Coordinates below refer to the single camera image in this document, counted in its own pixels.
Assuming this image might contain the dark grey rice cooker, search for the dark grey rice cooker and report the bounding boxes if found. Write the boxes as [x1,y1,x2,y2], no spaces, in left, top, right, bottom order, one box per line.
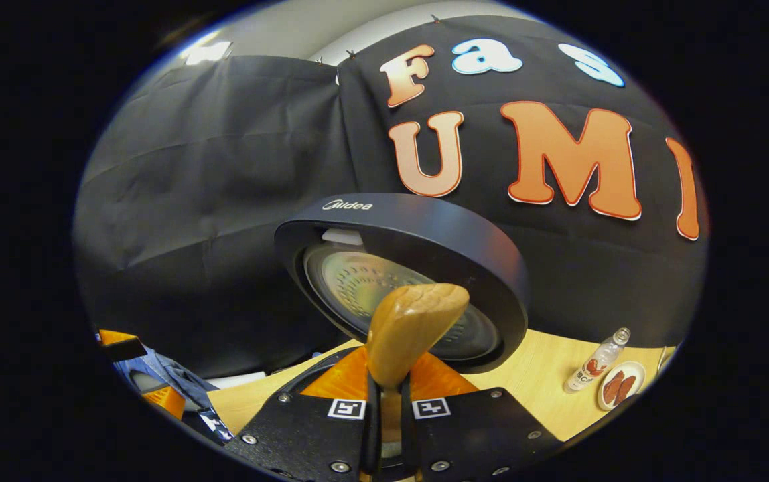
[274,193,530,402]

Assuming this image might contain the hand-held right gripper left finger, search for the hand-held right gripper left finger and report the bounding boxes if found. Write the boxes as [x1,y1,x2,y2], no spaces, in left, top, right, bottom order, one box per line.
[224,346,382,482]

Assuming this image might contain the wooden spoon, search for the wooden spoon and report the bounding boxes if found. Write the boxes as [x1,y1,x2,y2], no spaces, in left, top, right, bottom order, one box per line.
[366,283,471,444]

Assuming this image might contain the person's blue jeans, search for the person's blue jeans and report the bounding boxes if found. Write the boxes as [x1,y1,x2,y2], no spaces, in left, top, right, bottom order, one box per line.
[113,345,219,429]

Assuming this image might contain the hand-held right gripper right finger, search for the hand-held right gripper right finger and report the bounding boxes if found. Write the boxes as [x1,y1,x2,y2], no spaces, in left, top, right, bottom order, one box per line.
[400,351,563,481]

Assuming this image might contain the clear drink bottle red label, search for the clear drink bottle red label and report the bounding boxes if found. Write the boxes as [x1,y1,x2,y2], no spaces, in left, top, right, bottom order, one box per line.
[564,327,632,394]

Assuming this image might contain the white round plate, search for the white round plate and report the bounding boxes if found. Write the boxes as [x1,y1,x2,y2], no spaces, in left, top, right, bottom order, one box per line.
[597,361,647,411]

